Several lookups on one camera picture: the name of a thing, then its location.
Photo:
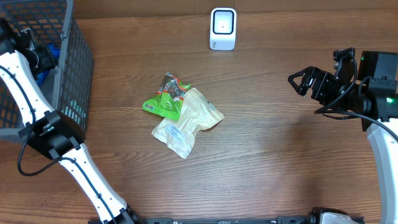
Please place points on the beige paper pouch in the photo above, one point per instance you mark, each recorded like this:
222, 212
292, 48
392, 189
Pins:
197, 114

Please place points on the blue Oreo cookie pack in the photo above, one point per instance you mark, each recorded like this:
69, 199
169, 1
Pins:
49, 56

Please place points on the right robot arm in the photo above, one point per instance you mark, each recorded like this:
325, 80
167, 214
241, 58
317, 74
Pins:
366, 90

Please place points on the white barcode scanner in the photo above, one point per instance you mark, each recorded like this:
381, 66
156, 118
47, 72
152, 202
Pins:
223, 29

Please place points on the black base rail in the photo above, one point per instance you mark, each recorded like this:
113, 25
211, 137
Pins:
317, 215

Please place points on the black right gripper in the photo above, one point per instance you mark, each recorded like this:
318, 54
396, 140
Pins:
321, 77

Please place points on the green snack packet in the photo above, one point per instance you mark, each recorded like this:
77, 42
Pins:
169, 98

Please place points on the grey plastic mesh basket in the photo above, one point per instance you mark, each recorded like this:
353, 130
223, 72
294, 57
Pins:
52, 22

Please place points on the teal snack packet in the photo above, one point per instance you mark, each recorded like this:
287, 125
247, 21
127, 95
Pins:
75, 112

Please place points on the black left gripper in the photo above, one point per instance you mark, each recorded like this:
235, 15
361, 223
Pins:
46, 61

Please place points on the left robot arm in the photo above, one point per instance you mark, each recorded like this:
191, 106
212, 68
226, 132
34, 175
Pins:
49, 131

